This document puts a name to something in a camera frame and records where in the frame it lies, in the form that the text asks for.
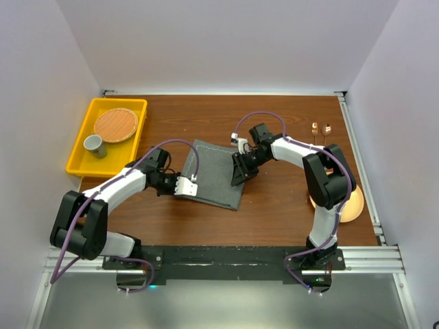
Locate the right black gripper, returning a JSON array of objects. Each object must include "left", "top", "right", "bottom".
[{"left": 230, "top": 149, "right": 270, "bottom": 187}]

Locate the grey cloth napkin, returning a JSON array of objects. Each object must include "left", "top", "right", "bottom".
[{"left": 182, "top": 139, "right": 244, "bottom": 210}]

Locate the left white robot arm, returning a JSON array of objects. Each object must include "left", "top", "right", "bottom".
[{"left": 49, "top": 148, "right": 181, "bottom": 269}]

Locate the yellow plastic tray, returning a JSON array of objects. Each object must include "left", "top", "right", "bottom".
[{"left": 66, "top": 98, "right": 147, "bottom": 178}]

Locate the orange woven coaster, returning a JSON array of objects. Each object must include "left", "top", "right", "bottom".
[{"left": 94, "top": 108, "right": 139, "bottom": 143}]

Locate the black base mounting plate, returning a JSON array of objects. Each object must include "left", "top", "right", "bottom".
[{"left": 102, "top": 245, "right": 346, "bottom": 292}]

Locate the grey ceramic cup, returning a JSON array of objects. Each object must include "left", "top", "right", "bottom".
[{"left": 83, "top": 134, "right": 107, "bottom": 159}]

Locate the rose gold spoon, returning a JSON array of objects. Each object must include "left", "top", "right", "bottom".
[{"left": 321, "top": 123, "right": 332, "bottom": 146}]

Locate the golden round plate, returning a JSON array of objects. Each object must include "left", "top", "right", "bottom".
[{"left": 309, "top": 183, "right": 364, "bottom": 223}]

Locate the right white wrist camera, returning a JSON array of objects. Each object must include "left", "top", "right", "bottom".
[{"left": 230, "top": 132, "right": 250, "bottom": 154}]

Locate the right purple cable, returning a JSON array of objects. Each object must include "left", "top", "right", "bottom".
[{"left": 233, "top": 110, "right": 357, "bottom": 295}]

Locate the aluminium frame rail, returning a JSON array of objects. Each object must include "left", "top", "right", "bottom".
[{"left": 27, "top": 95, "right": 415, "bottom": 328}]

